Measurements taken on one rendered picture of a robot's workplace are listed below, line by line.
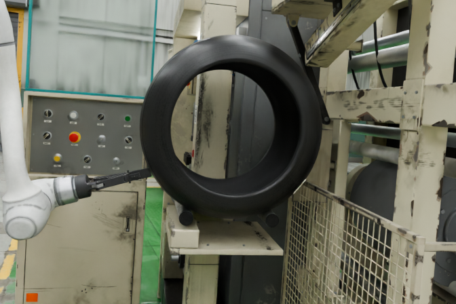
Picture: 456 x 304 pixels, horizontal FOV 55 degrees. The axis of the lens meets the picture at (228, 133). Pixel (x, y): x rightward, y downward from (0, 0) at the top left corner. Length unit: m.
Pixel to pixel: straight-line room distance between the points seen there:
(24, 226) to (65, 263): 0.92
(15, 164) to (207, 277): 0.91
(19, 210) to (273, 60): 0.84
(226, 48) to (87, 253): 1.22
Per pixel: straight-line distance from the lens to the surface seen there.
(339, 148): 1.85
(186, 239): 1.43
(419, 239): 1.08
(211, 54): 1.36
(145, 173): 1.47
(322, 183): 1.82
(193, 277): 1.87
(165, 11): 11.08
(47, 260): 2.21
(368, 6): 1.41
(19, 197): 1.33
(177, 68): 1.35
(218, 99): 1.75
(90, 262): 2.19
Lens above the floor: 1.25
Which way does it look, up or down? 3 degrees down
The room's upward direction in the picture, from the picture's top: 4 degrees clockwise
